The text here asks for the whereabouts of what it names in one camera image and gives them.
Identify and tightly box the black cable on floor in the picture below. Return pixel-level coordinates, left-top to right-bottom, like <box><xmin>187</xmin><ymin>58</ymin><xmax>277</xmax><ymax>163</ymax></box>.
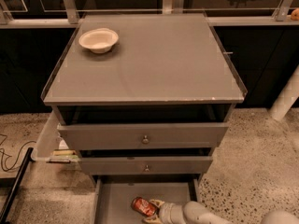
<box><xmin>0</xmin><ymin>133</ymin><xmax>37</xmax><ymax>173</ymax></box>

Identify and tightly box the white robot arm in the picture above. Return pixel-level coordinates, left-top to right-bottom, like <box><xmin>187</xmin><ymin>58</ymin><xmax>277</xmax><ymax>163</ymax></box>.
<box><xmin>141</xmin><ymin>200</ymin><xmax>299</xmax><ymax>224</ymax></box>

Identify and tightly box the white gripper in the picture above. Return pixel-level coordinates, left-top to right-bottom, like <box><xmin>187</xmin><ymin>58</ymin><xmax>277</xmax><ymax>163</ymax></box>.
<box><xmin>143</xmin><ymin>199</ymin><xmax>186</xmax><ymax>224</ymax></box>

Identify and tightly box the white paper bowl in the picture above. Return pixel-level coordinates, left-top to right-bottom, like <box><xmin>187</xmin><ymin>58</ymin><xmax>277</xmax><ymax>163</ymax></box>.
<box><xmin>78</xmin><ymin>28</ymin><xmax>119</xmax><ymax>54</ymax></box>

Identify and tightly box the grey drawer cabinet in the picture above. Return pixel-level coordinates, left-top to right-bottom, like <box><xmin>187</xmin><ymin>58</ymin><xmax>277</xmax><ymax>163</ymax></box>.
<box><xmin>42</xmin><ymin>14</ymin><xmax>246</xmax><ymax>224</ymax></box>

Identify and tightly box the grey middle drawer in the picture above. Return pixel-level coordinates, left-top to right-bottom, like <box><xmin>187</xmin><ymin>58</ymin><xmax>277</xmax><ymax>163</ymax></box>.
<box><xmin>79</xmin><ymin>156</ymin><xmax>212</xmax><ymax>175</ymax></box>

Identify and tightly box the metal railing frame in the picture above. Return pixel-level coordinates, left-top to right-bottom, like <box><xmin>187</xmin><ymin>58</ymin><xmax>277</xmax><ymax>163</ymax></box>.
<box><xmin>1</xmin><ymin>0</ymin><xmax>298</xmax><ymax>28</ymax></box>

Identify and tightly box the grey open bottom drawer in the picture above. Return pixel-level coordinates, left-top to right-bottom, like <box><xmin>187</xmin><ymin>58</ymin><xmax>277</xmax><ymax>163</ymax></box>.
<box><xmin>91</xmin><ymin>175</ymin><xmax>199</xmax><ymax>224</ymax></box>

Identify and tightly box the black metal bar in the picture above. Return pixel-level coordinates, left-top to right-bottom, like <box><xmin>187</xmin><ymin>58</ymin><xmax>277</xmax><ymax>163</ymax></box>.
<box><xmin>0</xmin><ymin>147</ymin><xmax>34</xmax><ymax>224</ymax></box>

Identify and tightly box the red coke can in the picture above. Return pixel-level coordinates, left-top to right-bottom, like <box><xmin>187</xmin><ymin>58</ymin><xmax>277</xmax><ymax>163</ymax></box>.
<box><xmin>131</xmin><ymin>197</ymin><xmax>158</xmax><ymax>217</ymax></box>

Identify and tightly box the white pole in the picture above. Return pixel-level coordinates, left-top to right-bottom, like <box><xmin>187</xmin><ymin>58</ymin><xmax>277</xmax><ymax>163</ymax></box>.
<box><xmin>269</xmin><ymin>65</ymin><xmax>299</xmax><ymax>121</ymax></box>

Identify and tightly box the grey top drawer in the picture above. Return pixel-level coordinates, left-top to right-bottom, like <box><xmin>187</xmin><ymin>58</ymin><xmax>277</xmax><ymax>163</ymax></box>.
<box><xmin>58</xmin><ymin>123</ymin><xmax>228</xmax><ymax>150</ymax></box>

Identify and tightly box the orange fruit on ledge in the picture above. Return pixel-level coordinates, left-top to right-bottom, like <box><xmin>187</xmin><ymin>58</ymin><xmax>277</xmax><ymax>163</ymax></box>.
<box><xmin>291</xmin><ymin>8</ymin><xmax>299</xmax><ymax>21</ymax></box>

